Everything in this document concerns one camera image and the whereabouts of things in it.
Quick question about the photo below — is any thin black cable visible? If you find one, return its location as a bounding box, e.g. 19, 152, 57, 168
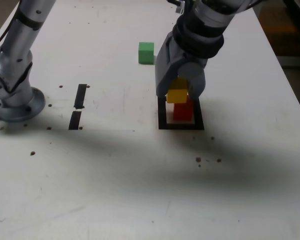
0, 19, 17, 55

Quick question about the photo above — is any yellow cube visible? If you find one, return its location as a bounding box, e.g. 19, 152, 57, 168
166, 77, 190, 104

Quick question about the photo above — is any black tape strip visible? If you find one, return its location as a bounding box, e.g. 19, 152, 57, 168
68, 83, 88, 131

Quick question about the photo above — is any black tape square outline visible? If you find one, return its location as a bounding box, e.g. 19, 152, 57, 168
157, 95, 205, 131

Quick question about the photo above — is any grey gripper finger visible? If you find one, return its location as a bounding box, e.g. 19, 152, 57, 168
154, 33, 186, 97
177, 61, 207, 100

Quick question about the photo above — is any brown cardboard box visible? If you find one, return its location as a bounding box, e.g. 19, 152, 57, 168
261, 6, 300, 57

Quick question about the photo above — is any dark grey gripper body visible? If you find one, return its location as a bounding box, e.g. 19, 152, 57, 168
173, 39, 207, 68

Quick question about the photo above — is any green cube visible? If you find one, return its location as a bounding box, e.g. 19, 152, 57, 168
138, 41, 155, 65

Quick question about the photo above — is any red cube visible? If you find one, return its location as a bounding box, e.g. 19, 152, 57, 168
173, 96, 193, 121

